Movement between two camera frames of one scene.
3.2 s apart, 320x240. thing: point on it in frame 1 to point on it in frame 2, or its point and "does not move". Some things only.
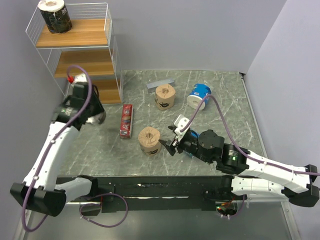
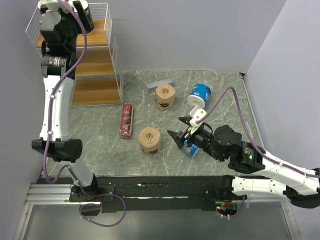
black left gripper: x=99 y=107 to x=71 y=15
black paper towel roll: x=97 y=119 to x=81 y=9
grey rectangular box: x=152 y=87 does not move
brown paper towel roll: x=148 y=139 does not move
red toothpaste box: x=126 y=121 does not move
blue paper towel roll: x=190 y=143 does not move
